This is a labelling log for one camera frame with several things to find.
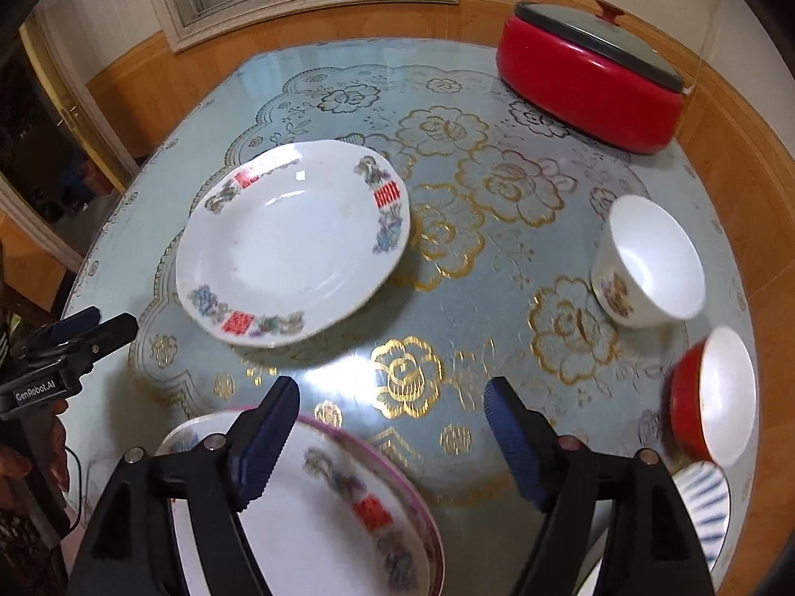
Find white bowl blue leaf strokes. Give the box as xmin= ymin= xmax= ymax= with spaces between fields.
xmin=672 ymin=461 xmax=732 ymax=572

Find red bowl white inside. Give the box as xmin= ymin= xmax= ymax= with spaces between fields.
xmin=668 ymin=326 xmax=757 ymax=468

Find white plate red character pattern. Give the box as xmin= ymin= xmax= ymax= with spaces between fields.
xmin=155 ymin=411 xmax=437 ymax=596

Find white bowl brown floral motif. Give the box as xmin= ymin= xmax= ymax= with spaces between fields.
xmin=590 ymin=195 xmax=706 ymax=330

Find white plate pink purple rim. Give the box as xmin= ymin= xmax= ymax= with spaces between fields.
xmin=298 ymin=414 xmax=446 ymax=596

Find person's left hand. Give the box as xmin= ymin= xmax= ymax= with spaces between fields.
xmin=1 ymin=398 xmax=70 ymax=510

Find floral plastic tablecloth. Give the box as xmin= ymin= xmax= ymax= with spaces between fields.
xmin=66 ymin=39 xmax=753 ymax=595

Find red electric cooking pot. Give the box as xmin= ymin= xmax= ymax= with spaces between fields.
xmin=496 ymin=1 xmax=685 ymax=155

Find black cable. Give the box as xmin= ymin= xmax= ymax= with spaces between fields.
xmin=58 ymin=445 xmax=85 ymax=538

